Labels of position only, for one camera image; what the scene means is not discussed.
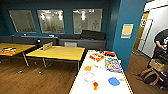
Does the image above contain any dark grey sofa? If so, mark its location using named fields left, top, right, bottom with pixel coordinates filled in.
left=0, top=33, right=108, bottom=51

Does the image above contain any blue round plate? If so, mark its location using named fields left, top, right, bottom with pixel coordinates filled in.
left=107, top=76, right=122, bottom=87

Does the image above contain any red flat case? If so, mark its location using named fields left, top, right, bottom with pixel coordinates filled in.
left=103, top=50, right=117, bottom=57

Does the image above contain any red game box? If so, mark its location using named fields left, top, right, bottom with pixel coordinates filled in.
left=88, top=52, right=105, bottom=62

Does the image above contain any orange plastic cup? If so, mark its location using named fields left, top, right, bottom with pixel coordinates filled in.
left=92, top=81, right=100, bottom=91

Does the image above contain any yellow wooden long table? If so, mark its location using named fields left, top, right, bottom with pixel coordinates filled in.
left=0, top=42, right=36, bottom=66
left=25, top=44, right=87, bottom=73

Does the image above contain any colourful game box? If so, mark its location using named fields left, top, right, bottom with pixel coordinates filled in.
left=104, top=57, right=124, bottom=74

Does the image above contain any tan cardboard stand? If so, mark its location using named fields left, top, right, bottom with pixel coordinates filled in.
left=41, top=41, right=55, bottom=52

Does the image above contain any brown backpack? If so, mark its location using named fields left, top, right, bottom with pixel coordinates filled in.
left=141, top=68, right=161, bottom=86

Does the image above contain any wooden door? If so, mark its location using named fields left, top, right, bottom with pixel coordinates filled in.
left=133, top=12, right=148, bottom=53

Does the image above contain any yellow framed wall sign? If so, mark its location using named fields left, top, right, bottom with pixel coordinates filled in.
left=120, top=23, right=135, bottom=40

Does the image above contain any orange item on table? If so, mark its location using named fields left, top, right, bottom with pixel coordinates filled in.
left=0, top=47, right=17, bottom=55

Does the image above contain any black sofa cushion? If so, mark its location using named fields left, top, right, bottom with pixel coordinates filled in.
left=80, top=29, right=107, bottom=41

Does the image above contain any white table with dishes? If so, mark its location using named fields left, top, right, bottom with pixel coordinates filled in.
left=68, top=49, right=134, bottom=94

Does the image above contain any cardboard box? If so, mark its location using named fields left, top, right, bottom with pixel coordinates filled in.
left=148, top=58, right=168, bottom=73

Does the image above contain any person in black shirt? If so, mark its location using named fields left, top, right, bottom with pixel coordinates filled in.
left=153, top=29, right=168, bottom=60

